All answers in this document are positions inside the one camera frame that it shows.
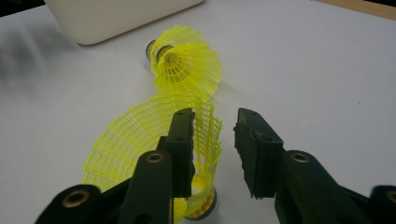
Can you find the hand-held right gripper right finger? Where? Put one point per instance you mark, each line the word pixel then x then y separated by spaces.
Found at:
pixel 258 155

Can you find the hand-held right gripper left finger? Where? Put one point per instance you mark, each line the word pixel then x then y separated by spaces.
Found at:
pixel 182 149

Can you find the yellow plastic shuttlecock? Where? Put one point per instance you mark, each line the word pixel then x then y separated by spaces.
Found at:
pixel 137 137
pixel 190 68

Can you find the white plastic bin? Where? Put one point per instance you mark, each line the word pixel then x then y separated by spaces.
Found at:
pixel 118 18

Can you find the white table mat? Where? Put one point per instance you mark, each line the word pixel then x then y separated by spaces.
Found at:
pixel 311 77

